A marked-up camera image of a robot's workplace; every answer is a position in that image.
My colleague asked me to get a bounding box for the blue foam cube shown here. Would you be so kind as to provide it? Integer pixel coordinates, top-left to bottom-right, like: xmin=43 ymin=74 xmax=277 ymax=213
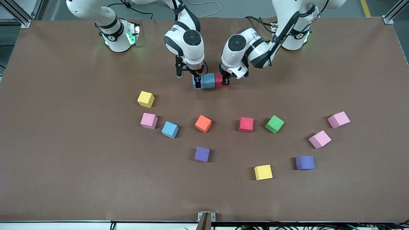
xmin=204 ymin=73 xmax=216 ymax=89
xmin=161 ymin=121 xmax=179 ymax=139
xmin=192 ymin=75 xmax=205 ymax=90

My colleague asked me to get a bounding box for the pink foam cube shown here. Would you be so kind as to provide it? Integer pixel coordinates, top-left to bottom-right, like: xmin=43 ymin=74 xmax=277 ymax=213
xmin=140 ymin=112 xmax=158 ymax=130
xmin=327 ymin=111 xmax=351 ymax=129
xmin=308 ymin=130 xmax=332 ymax=150

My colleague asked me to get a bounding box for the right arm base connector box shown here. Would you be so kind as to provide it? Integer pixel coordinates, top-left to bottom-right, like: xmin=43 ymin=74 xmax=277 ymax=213
xmin=127 ymin=22 xmax=141 ymax=45

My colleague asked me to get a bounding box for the orange foam cube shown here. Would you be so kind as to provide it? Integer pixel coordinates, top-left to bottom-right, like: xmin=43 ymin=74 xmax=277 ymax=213
xmin=195 ymin=115 xmax=212 ymax=134

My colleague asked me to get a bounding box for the yellow foam cube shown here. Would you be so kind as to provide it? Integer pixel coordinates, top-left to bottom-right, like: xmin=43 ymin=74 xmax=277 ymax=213
xmin=254 ymin=165 xmax=273 ymax=181
xmin=137 ymin=91 xmax=155 ymax=108

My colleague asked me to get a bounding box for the green foam cube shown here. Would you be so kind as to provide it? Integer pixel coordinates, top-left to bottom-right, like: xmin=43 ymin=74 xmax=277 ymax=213
xmin=265 ymin=115 xmax=285 ymax=134

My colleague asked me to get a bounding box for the purple foam cube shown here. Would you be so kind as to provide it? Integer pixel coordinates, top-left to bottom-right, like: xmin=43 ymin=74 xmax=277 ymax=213
xmin=194 ymin=146 xmax=211 ymax=163
xmin=295 ymin=156 xmax=315 ymax=171

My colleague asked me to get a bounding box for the yellow floor tape strip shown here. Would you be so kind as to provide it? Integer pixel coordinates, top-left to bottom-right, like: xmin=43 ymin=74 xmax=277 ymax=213
xmin=360 ymin=0 xmax=373 ymax=18

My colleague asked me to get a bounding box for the black left base cable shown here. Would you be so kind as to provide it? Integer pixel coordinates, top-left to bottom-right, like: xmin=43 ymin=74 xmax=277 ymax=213
xmin=244 ymin=15 xmax=275 ymax=34

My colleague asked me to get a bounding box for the white floor cable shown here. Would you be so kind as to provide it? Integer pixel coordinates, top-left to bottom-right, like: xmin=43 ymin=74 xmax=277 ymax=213
xmin=186 ymin=0 xmax=221 ymax=18

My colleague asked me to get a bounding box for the grey metal bracket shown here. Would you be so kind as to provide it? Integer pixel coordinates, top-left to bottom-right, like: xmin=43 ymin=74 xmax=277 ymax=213
xmin=197 ymin=212 xmax=216 ymax=230

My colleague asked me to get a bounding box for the aluminium frame profile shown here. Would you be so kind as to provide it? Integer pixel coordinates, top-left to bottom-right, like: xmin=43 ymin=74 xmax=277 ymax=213
xmin=31 ymin=0 xmax=44 ymax=20
xmin=382 ymin=0 xmax=409 ymax=25
xmin=0 ymin=0 xmax=31 ymax=28

